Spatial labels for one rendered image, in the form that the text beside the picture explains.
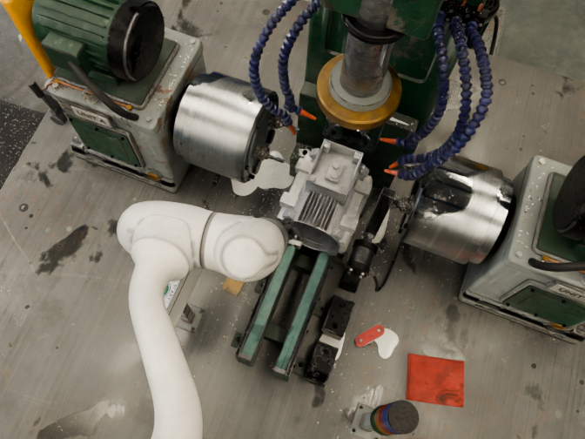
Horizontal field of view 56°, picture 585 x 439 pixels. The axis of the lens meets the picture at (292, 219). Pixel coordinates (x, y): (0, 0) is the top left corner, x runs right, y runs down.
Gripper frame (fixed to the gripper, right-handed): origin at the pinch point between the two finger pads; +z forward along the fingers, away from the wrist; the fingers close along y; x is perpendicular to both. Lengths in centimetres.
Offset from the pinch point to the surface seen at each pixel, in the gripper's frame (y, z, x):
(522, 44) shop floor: -64, 185, -101
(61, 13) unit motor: 60, -11, -29
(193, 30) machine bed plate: 58, 59, -41
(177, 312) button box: 15.4, -9.2, 25.5
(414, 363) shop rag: -43, 19, 26
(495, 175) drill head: -42, 10, -27
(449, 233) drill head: -36.4, 5.7, -11.0
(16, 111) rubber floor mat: 153, 117, 14
